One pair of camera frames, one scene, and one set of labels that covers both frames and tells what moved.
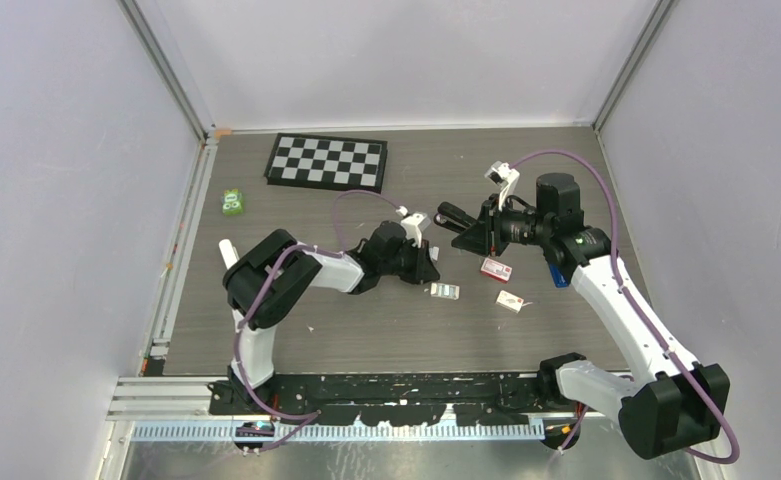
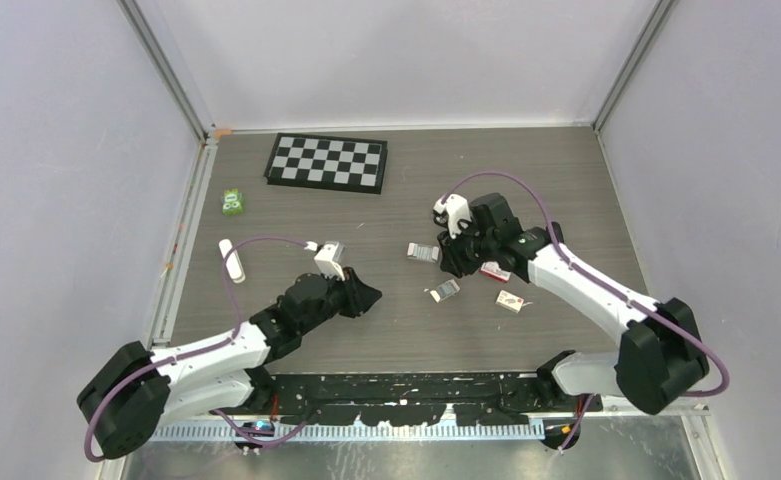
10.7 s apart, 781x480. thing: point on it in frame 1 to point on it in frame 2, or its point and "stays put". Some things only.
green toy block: (233, 203) stays put
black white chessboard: (329, 163) stays put
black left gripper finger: (427, 270) to (363, 297)
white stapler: (229, 252) stays put
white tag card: (509, 301) stays put
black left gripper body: (404, 265) to (339, 296)
